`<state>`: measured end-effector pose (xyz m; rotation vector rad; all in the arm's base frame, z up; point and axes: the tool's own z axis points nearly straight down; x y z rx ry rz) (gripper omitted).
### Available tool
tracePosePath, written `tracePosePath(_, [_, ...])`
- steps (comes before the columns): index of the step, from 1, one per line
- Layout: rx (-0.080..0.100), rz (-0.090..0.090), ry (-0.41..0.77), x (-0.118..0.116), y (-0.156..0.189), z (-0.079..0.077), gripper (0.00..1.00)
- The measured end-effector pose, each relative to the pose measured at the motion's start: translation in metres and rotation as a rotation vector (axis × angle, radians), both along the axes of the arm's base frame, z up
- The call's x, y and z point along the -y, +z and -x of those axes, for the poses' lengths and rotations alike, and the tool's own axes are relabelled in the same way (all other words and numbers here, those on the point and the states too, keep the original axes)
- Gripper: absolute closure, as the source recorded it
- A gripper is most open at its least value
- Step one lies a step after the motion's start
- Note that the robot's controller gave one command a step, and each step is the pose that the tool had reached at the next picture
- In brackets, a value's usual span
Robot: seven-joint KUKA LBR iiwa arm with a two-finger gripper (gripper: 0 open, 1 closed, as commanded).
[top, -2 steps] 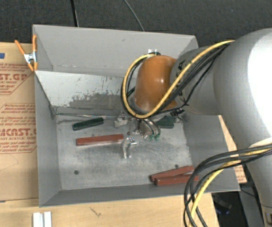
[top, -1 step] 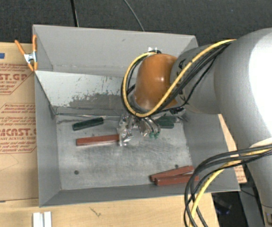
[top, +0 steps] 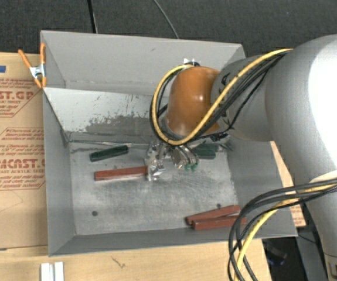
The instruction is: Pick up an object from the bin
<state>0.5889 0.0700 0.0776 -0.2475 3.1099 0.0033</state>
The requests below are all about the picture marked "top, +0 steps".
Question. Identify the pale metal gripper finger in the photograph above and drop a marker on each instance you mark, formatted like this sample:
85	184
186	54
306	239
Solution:
153	154
157	172

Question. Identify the dark green flat block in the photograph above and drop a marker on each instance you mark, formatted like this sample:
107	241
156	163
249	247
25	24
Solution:
208	151
109	152

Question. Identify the grey metal bin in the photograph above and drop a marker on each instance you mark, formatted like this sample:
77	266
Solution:
144	203

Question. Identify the red-brown flat block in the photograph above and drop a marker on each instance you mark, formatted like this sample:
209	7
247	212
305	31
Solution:
118	174
212	213
215	224

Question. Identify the brown cardboard board red print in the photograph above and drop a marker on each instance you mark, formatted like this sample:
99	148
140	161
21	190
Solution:
13	203

